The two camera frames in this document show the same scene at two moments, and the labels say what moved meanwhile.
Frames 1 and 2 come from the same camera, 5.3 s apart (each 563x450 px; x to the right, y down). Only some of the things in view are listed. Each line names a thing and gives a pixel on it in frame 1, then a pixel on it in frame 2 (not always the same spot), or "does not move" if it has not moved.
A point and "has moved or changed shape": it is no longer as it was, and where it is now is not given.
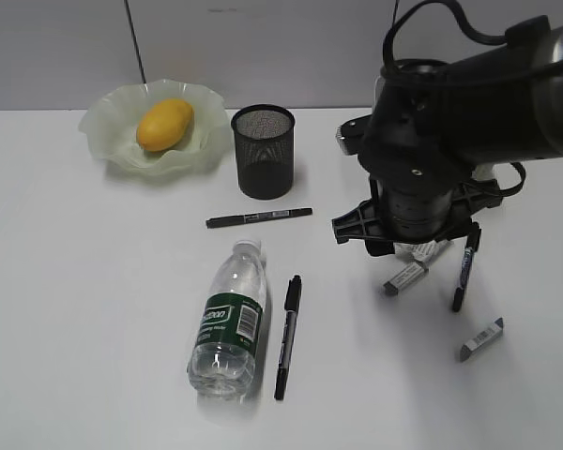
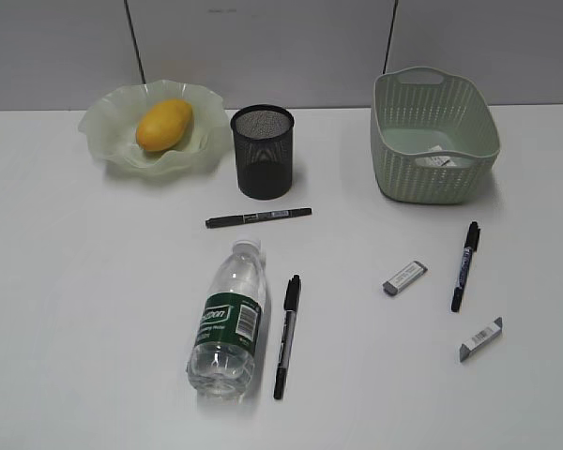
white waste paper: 420,251 has moved or changed shape
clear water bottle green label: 221,356 does not move
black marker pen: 473,238 does not move
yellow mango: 164,125 does not move
